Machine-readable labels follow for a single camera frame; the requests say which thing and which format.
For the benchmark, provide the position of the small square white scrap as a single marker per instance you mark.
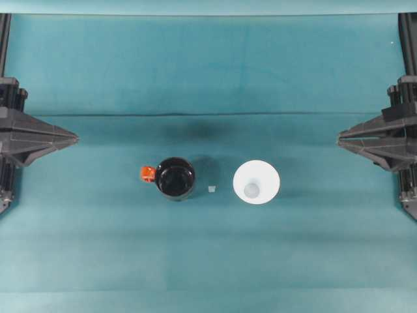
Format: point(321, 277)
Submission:
point(212, 189)

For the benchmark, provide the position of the blue-green table cloth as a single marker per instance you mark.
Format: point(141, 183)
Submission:
point(208, 247)

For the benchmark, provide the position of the black frame post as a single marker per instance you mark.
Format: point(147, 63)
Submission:
point(410, 42)
point(4, 42)

